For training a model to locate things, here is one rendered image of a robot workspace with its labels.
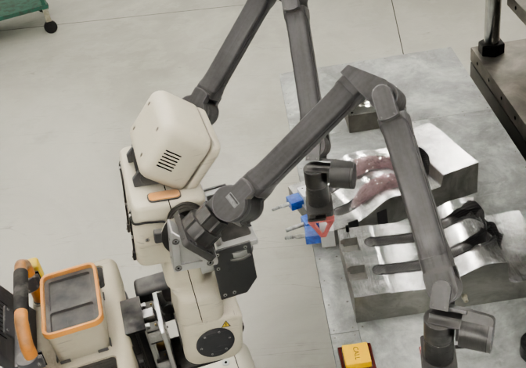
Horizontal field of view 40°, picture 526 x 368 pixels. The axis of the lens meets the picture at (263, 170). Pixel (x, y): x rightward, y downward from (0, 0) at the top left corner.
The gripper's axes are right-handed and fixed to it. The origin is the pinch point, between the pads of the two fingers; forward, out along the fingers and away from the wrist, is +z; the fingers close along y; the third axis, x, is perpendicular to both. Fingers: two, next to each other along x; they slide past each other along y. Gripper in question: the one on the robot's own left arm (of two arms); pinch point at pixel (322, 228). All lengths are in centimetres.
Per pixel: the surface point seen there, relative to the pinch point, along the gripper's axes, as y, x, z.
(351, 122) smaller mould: 67, -14, 11
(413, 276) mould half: -14.6, -20.9, 6.8
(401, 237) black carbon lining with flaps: 0.8, -20.5, 7.3
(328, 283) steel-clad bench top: -5.2, 0.3, 14.9
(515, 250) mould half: -6.7, -48.2, 9.6
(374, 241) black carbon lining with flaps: 0.0, -13.2, 6.8
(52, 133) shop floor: 228, 157, 94
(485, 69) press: 103, -68, 18
